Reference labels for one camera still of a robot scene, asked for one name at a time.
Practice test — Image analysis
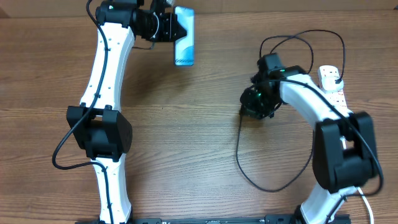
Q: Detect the Samsung Galaxy smartphone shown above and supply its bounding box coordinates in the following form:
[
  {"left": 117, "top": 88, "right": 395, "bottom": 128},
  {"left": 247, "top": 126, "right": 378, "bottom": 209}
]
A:
[{"left": 174, "top": 6, "right": 195, "bottom": 67}]

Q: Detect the black USB charging cable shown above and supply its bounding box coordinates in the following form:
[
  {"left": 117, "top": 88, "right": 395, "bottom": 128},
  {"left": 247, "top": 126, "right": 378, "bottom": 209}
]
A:
[{"left": 235, "top": 29, "right": 346, "bottom": 193}]

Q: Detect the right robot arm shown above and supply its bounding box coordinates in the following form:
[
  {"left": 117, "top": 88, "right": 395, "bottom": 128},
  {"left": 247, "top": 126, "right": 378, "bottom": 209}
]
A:
[{"left": 240, "top": 53, "right": 384, "bottom": 223}]

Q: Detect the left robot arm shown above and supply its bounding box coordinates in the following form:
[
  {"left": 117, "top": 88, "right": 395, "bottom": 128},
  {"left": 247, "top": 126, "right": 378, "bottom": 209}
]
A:
[{"left": 67, "top": 1, "right": 195, "bottom": 223}]

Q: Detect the white charger plug adapter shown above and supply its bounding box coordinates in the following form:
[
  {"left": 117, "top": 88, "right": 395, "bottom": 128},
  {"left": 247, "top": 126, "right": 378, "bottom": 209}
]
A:
[{"left": 321, "top": 77, "right": 344, "bottom": 93}]

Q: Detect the white power strip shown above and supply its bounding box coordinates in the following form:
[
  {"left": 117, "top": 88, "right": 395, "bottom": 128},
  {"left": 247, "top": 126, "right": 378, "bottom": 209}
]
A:
[{"left": 317, "top": 65, "right": 352, "bottom": 117}]

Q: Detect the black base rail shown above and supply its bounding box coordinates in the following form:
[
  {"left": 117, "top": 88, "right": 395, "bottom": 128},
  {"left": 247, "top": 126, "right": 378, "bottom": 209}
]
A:
[{"left": 74, "top": 213, "right": 352, "bottom": 224}]

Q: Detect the white power strip cord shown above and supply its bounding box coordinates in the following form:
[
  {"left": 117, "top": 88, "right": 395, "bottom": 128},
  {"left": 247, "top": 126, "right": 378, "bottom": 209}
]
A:
[{"left": 357, "top": 186, "right": 375, "bottom": 224}]

